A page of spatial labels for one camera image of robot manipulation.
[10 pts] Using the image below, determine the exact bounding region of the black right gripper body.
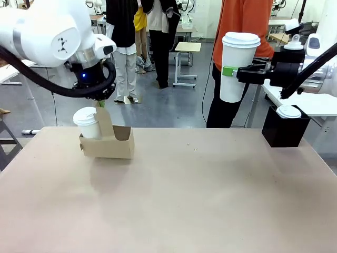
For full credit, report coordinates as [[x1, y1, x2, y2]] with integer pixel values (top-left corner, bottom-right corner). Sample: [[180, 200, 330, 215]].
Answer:
[[270, 46, 306, 88]]

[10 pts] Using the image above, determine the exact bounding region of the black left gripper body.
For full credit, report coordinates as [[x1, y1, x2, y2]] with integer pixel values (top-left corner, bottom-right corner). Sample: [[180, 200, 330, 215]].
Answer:
[[70, 59, 116, 101]]

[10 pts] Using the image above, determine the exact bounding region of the tall white lidded cup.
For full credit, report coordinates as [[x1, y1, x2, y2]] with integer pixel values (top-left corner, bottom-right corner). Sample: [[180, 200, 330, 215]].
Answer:
[[220, 32, 262, 104]]

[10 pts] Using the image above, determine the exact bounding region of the small white lidded cup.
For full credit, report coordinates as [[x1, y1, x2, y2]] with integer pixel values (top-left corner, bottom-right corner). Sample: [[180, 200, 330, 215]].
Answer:
[[73, 106, 104, 140]]

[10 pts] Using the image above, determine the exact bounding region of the brown cardboard cup carrier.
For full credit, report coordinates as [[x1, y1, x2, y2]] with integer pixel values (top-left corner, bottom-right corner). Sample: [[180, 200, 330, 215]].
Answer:
[[78, 105, 135, 160]]

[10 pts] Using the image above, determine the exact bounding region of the white lid on black box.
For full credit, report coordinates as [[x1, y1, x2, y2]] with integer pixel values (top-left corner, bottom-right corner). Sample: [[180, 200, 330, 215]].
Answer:
[[275, 104, 302, 119]]

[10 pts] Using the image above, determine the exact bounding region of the beige top rolling stool table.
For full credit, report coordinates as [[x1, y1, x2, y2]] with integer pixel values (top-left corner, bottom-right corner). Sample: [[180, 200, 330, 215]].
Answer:
[[172, 42, 202, 89]]

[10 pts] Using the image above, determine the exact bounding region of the person in orange sweater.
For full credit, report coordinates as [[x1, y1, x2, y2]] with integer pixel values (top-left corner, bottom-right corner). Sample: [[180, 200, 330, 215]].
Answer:
[[206, 0, 275, 129]]

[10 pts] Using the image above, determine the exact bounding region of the bystander in black top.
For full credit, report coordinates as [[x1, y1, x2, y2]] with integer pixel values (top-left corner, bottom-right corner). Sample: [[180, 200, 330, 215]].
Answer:
[[105, 0, 141, 103]]

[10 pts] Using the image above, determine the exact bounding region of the black open box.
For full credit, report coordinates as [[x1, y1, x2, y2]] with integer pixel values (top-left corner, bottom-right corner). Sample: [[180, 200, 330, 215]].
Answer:
[[261, 104, 311, 148]]

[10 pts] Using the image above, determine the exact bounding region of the bystander in yellow top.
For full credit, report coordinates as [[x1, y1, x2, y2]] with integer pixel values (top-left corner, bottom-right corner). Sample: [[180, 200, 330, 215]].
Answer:
[[133, 6, 155, 74]]

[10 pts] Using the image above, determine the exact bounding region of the grey edge side desk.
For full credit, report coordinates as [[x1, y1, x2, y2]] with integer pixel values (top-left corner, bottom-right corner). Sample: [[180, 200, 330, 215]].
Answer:
[[0, 59, 37, 85]]

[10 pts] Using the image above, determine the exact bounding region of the bystander in black cream jacket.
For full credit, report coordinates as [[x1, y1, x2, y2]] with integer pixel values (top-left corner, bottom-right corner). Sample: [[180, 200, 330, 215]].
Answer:
[[140, 0, 181, 90]]

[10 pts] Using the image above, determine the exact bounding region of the black metal stand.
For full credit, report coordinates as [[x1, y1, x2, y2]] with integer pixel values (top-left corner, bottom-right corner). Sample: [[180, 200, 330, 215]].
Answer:
[[0, 115, 24, 172]]

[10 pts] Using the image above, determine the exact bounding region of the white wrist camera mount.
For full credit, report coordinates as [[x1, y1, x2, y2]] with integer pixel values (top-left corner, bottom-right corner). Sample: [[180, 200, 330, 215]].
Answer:
[[283, 34, 303, 51]]

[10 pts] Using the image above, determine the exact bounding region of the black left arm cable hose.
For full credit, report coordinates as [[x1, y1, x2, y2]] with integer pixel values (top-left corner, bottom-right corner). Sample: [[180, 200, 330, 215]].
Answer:
[[0, 46, 117, 99]]

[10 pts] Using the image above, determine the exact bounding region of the black floor cable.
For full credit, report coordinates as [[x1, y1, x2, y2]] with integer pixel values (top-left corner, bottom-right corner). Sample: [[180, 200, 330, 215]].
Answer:
[[201, 59, 213, 125]]

